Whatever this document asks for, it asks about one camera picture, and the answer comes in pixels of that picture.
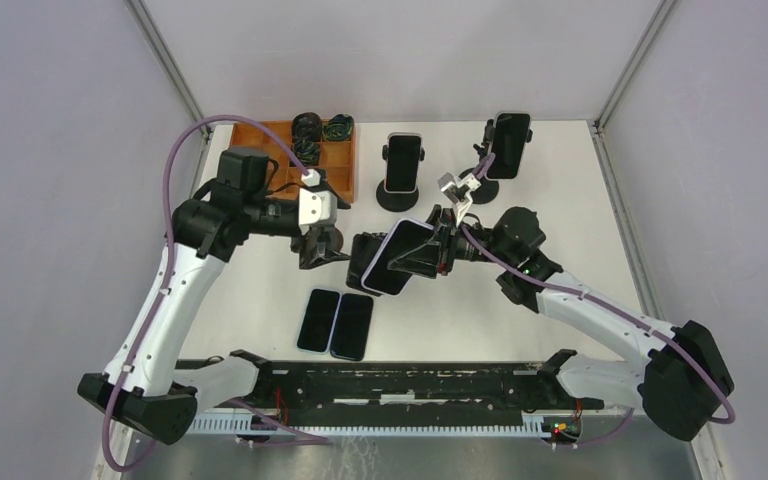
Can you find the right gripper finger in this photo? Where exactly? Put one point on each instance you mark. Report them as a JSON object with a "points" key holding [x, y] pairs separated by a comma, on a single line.
{"points": [[434, 221], [415, 260]]}

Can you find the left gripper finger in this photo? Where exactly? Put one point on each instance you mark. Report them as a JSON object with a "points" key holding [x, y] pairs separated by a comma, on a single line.
{"points": [[328, 253], [309, 256]]}

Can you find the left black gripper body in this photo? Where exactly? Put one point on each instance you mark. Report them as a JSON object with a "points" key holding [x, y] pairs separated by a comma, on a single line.
{"points": [[299, 241]]}

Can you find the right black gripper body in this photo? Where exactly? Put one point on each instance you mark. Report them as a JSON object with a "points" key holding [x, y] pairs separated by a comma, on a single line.
{"points": [[454, 242]]}

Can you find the wooden round base phone stand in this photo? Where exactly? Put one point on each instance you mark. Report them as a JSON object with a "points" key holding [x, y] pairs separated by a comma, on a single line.
{"points": [[322, 241]]}

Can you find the lilac case phone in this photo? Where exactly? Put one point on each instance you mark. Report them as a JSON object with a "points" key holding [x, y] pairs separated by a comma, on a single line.
{"points": [[379, 276]]}

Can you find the black angled phone stand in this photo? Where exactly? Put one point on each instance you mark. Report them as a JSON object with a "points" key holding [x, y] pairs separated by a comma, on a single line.
{"points": [[364, 247]]}

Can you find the light blue case phone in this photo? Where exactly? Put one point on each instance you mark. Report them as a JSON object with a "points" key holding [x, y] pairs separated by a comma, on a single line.
{"points": [[318, 320]]}

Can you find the dark blue case phone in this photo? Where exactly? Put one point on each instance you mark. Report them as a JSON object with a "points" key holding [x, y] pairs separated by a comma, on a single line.
{"points": [[351, 328]]}

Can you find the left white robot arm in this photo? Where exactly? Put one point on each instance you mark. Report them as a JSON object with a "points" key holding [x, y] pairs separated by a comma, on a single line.
{"points": [[142, 386]]}

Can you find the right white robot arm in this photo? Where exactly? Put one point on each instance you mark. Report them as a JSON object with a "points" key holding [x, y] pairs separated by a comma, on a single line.
{"points": [[675, 374]]}

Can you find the black round base clamp stand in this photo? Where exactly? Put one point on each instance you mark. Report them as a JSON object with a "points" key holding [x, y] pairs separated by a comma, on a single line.
{"points": [[397, 201]]}

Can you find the tall black round stand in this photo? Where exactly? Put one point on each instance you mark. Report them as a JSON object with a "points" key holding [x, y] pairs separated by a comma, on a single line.
{"points": [[489, 188]]}

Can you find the pink case phone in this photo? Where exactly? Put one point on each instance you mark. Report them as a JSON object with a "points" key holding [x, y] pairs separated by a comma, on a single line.
{"points": [[403, 154]]}

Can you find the white case phone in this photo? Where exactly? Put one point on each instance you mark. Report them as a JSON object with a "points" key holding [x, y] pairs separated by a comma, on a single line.
{"points": [[511, 133]]}

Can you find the wooden compartment tray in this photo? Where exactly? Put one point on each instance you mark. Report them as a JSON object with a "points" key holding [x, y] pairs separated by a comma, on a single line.
{"points": [[337, 159]]}

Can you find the rolled patterned sock front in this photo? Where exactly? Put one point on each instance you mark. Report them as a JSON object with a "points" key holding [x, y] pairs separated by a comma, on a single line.
{"points": [[307, 151]]}

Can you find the rolled green sock right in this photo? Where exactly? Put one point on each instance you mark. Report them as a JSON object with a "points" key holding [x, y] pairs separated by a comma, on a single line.
{"points": [[339, 128]]}

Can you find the rolled dark sock left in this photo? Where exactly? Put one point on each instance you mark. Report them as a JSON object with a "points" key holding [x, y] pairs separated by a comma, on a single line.
{"points": [[307, 126]]}

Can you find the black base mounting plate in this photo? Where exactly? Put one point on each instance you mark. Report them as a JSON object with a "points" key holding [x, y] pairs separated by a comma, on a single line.
{"points": [[391, 394]]}

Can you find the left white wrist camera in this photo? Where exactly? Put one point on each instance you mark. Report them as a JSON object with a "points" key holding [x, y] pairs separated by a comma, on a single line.
{"points": [[317, 203]]}

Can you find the white slotted cable duct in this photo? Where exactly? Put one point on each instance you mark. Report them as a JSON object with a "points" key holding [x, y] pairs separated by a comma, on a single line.
{"points": [[243, 423]]}

